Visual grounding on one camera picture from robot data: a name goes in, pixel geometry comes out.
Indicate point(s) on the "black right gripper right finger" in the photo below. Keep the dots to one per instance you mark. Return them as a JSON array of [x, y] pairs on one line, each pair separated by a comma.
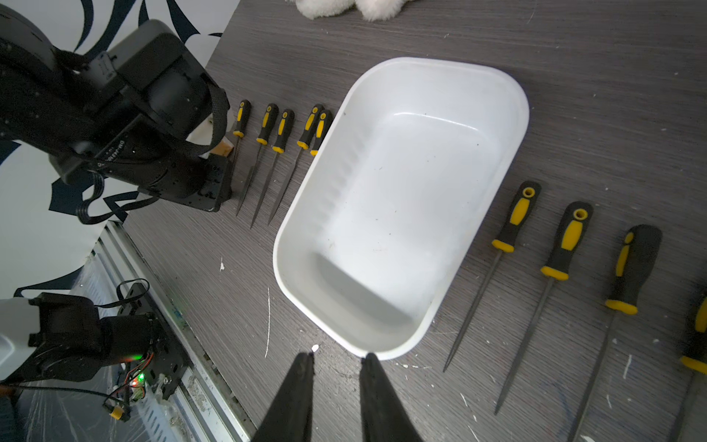
[[382, 413]]

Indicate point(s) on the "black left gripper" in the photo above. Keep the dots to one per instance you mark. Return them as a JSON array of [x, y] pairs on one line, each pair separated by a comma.
[[198, 183]]

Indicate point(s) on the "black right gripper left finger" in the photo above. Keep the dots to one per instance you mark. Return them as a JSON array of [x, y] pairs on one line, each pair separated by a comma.
[[289, 417]]

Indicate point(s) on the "file with yellow handle eight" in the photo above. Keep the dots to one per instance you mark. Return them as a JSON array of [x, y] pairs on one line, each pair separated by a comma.
[[239, 128]]

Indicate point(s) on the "file with yellow handle nine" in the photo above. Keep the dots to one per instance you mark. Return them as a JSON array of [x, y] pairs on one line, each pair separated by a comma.
[[262, 140]]

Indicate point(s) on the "file with yellow handle four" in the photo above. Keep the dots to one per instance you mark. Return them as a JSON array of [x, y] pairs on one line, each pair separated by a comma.
[[303, 144]]

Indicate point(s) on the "file with yellow handle seven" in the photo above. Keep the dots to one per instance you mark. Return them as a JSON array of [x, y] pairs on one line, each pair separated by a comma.
[[504, 243]]

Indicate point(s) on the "file with yellow handle six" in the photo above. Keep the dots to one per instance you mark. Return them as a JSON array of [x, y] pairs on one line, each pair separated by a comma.
[[568, 236]]

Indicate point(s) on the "file with yellow handle two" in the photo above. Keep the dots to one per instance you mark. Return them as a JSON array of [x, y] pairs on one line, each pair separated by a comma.
[[635, 263]]

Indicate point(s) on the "file with yellow handle three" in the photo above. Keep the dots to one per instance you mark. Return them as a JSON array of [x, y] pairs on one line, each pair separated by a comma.
[[693, 358]]

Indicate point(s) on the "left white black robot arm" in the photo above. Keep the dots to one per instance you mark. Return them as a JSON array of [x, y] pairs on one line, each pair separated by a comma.
[[43, 104]]

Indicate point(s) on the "white plastic storage box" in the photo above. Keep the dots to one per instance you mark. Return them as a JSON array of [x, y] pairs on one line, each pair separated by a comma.
[[394, 198]]

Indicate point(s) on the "white plush toy animal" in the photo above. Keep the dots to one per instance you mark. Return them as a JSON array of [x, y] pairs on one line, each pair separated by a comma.
[[371, 10]]

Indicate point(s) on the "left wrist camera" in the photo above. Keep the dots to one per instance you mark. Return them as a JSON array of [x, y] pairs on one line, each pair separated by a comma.
[[158, 75]]

